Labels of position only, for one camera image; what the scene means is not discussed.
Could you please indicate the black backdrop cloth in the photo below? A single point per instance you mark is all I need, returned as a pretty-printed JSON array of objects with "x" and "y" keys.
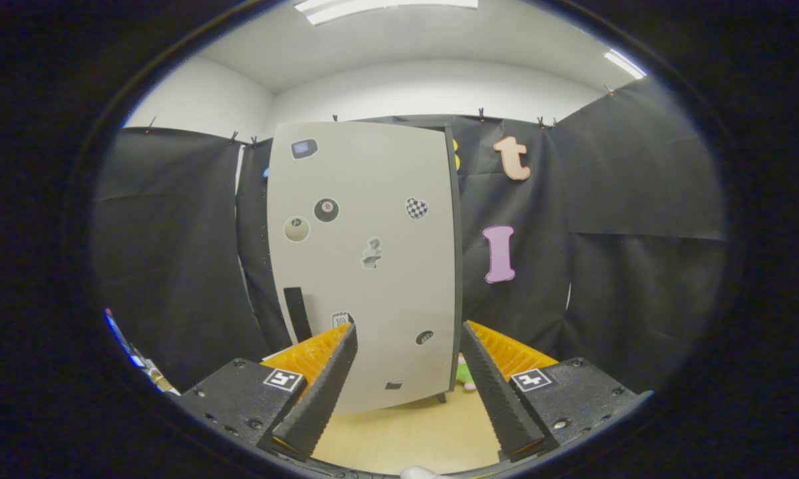
[{"x": 173, "y": 253}]

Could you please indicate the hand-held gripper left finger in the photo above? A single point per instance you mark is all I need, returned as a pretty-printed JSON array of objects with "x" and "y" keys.
[{"x": 322, "y": 392}]

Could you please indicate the long ceiling light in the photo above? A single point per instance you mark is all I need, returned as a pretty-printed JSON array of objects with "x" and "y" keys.
[{"x": 386, "y": 8}]

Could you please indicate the computer monitor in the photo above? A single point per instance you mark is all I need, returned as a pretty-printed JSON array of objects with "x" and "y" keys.
[{"x": 120, "y": 336}]

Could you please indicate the green plush toy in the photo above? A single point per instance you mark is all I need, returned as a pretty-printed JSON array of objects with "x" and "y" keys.
[{"x": 467, "y": 379}]

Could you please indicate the grey shoe cabinet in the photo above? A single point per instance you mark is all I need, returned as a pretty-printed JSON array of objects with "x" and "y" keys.
[{"x": 372, "y": 299}]

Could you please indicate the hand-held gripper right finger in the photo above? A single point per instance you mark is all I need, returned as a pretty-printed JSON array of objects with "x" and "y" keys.
[{"x": 495, "y": 392}]

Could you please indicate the row of black cloth clips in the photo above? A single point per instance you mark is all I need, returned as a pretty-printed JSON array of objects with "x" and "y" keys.
[{"x": 480, "y": 113}]

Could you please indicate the short ceiling light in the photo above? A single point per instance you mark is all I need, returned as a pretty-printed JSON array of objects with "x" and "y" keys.
[{"x": 624, "y": 63}]

